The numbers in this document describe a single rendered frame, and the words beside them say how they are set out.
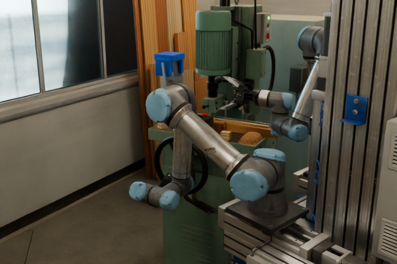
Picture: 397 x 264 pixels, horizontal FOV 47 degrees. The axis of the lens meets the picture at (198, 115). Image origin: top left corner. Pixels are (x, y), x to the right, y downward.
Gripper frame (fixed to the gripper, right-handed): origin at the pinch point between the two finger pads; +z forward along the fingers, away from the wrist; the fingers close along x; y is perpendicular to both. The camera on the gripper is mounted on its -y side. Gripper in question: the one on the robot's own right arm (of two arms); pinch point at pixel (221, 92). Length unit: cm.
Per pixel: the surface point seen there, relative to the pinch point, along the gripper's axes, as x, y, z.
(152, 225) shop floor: 103, -71, 72
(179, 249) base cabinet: 89, -18, 22
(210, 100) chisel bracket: 5.2, -12.6, 11.0
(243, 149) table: 25.5, -5.0, -12.3
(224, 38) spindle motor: -25.9, -7.7, 5.1
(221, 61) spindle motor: -14.8, -8.6, 5.7
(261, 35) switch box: -31.2, -37.6, -2.8
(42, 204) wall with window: 98, -41, 147
